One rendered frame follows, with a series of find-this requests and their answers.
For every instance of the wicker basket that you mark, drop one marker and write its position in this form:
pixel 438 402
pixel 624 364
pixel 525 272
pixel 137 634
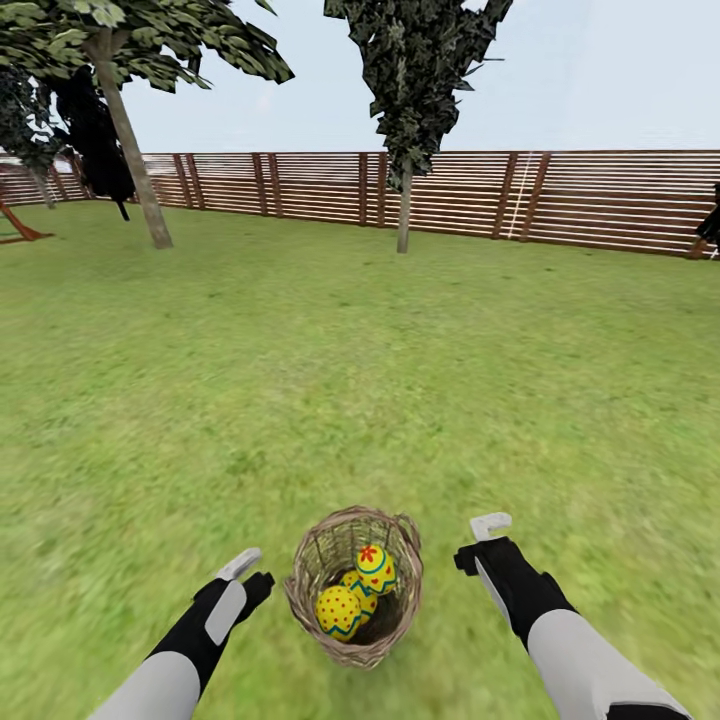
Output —
pixel 329 550

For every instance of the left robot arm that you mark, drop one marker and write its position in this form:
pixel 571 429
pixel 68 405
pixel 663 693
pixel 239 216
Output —
pixel 169 683

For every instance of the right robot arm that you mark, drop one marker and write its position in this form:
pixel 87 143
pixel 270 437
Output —
pixel 586 677

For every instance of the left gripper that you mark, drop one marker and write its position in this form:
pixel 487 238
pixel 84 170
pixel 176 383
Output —
pixel 258 588

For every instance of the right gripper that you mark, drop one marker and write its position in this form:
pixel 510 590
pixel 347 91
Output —
pixel 465 559

